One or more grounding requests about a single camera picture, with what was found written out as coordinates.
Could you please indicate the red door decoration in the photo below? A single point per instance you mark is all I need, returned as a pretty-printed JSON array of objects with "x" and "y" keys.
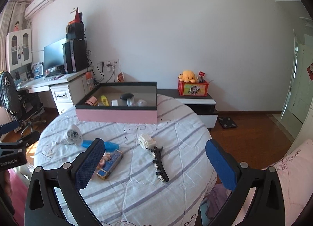
[{"x": 310, "y": 71}]

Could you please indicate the red triangular package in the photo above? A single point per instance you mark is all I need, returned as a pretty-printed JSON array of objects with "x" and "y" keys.
[{"x": 77, "y": 17}]

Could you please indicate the red printed box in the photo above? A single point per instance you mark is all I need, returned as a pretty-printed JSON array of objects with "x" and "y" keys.
[{"x": 193, "y": 89}]

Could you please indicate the white charger cube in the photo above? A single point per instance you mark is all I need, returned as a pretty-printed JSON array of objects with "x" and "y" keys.
[{"x": 114, "y": 103}]

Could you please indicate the pink rug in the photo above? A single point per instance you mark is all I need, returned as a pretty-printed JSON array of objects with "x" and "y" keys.
[{"x": 17, "y": 182}]

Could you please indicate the black and white cabinet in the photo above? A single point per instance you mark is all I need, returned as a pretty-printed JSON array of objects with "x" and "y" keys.
[{"x": 200, "y": 108}]

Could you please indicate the pink pillow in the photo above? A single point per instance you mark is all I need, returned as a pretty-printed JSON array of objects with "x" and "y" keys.
[{"x": 293, "y": 187}]

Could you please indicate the white wall outlet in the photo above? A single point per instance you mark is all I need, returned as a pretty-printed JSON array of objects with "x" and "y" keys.
[{"x": 115, "y": 62}]

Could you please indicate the beige curtain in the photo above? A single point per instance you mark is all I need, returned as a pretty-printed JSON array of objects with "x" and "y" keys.
[{"x": 8, "y": 21}]

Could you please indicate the white desk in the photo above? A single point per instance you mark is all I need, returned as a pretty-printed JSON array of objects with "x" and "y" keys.
[{"x": 68, "y": 91}]

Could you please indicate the white block toy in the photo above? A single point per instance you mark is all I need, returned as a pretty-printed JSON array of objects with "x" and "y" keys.
[{"x": 146, "y": 141}]

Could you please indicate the black computer monitor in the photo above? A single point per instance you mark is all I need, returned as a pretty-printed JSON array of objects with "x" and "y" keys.
[{"x": 55, "y": 53}]

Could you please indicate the black office chair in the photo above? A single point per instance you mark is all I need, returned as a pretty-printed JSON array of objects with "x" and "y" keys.
[{"x": 11, "y": 94}]

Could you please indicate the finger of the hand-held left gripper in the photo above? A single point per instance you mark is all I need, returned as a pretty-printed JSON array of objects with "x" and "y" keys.
[
  {"x": 8, "y": 127},
  {"x": 22, "y": 141}
]

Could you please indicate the orange snack bag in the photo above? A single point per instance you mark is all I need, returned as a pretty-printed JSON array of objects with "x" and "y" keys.
[{"x": 120, "y": 77}]

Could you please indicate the pink block toy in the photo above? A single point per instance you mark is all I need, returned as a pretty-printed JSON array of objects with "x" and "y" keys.
[{"x": 104, "y": 159}]

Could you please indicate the white air conditioner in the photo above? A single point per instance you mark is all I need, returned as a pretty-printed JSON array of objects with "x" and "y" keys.
[{"x": 40, "y": 3}]

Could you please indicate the blue card box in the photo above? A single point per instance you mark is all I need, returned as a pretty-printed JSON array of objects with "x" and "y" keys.
[{"x": 111, "y": 163}]

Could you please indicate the black hair clip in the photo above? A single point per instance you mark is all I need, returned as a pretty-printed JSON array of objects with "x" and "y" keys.
[{"x": 159, "y": 165}]

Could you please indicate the white hutch cabinet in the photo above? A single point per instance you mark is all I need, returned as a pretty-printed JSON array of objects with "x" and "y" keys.
[{"x": 19, "y": 49}]

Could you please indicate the black box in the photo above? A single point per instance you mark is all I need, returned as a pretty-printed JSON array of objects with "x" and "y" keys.
[{"x": 75, "y": 31}]

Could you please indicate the white astronaut lamp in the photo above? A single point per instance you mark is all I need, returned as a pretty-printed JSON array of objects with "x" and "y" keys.
[{"x": 140, "y": 102}]

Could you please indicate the dark flat device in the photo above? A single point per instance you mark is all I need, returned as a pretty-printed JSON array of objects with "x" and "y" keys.
[{"x": 205, "y": 213}]

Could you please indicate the black keyboard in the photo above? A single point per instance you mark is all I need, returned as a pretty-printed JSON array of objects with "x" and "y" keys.
[{"x": 53, "y": 74}]

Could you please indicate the pink storage box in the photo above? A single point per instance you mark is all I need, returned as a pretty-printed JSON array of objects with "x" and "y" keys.
[{"x": 117, "y": 116}]

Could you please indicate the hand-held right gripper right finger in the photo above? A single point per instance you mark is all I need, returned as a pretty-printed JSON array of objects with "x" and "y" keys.
[{"x": 221, "y": 165}]

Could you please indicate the orange capped water bottle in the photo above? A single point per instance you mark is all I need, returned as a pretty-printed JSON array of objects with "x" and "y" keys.
[{"x": 89, "y": 80}]

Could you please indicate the blue tube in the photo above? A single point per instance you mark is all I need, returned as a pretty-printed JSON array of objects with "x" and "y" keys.
[{"x": 111, "y": 146}]

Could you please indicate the black bathroom scale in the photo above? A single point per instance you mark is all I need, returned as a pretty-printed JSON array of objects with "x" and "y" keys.
[{"x": 228, "y": 122}]

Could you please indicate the long black remote control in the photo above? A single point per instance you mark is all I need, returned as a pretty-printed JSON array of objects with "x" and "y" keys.
[{"x": 126, "y": 96}]

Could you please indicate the purple floral cloth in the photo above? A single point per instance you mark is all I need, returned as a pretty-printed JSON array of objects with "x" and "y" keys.
[{"x": 217, "y": 201}]

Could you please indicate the small doll figure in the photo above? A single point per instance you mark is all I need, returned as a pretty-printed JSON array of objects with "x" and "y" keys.
[{"x": 17, "y": 26}]

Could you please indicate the yellow octopus plush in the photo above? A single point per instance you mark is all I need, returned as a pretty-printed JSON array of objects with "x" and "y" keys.
[{"x": 187, "y": 75}]

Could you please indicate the white door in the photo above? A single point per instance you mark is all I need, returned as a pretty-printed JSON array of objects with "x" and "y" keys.
[{"x": 298, "y": 82}]

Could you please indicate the black computer tower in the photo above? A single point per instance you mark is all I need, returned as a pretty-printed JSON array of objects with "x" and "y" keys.
[{"x": 77, "y": 56}]

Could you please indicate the small red package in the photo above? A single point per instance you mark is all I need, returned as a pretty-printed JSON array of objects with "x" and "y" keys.
[{"x": 201, "y": 75}]

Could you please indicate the pink hair roller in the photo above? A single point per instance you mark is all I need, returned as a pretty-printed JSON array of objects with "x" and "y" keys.
[{"x": 91, "y": 101}]

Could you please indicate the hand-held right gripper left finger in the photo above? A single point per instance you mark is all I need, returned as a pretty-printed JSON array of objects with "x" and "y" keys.
[{"x": 89, "y": 165}]

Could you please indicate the yellow highlighter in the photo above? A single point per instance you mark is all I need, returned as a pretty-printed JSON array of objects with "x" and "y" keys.
[{"x": 105, "y": 100}]

